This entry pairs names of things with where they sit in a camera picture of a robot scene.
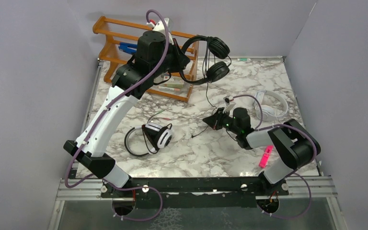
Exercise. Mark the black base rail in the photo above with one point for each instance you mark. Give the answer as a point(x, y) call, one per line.
point(187, 192)

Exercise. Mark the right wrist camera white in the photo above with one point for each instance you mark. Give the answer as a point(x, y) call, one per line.
point(229, 102)

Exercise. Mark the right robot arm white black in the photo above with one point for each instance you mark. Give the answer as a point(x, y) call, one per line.
point(295, 146)

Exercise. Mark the white over-ear headphones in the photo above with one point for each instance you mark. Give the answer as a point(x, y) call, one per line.
point(267, 112)

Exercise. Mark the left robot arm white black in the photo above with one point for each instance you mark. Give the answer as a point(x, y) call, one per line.
point(154, 56)

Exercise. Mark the white black gaming headset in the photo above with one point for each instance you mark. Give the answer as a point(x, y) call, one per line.
point(156, 137)

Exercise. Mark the wooden orange shelf rack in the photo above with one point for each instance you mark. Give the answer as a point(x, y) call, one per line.
point(116, 31)

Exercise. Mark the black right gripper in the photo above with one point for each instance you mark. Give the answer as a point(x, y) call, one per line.
point(214, 120)

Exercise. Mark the orange tipped white marker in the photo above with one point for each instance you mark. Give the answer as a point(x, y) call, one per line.
point(169, 89)

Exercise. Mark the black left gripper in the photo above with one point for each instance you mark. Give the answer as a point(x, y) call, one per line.
point(181, 60)

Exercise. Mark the small black on-ear headphones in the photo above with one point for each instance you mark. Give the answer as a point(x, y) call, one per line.
point(218, 49)

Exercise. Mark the blue black hand tool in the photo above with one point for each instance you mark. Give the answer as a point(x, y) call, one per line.
point(128, 48)

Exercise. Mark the small white red box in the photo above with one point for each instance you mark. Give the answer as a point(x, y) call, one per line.
point(174, 82)

